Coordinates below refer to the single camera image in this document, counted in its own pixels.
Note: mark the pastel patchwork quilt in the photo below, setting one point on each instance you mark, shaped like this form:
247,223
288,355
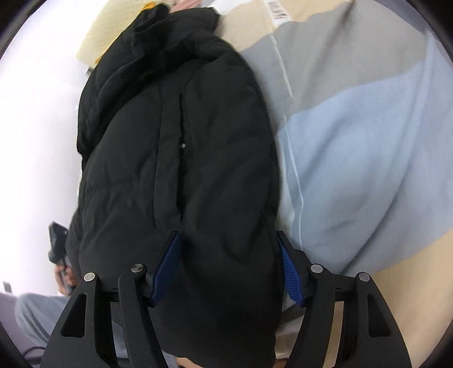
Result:
354,141

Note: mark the yellow pillow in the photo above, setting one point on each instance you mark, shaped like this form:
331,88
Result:
148,4

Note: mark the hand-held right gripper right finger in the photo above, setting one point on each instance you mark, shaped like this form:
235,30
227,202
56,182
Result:
290,272

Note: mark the person's left hand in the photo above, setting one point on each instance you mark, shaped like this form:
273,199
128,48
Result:
67,281

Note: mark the person's grey-blue trousers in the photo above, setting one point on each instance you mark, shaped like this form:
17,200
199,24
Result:
35,315

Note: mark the dark wall socket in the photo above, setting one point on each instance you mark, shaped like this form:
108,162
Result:
6,287

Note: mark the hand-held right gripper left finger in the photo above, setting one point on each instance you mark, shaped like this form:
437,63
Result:
170,265

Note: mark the cream quilted headboard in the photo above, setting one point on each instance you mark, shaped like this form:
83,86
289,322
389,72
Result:
102,37

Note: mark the black puffer jacket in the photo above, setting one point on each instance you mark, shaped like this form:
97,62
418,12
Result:
184,159

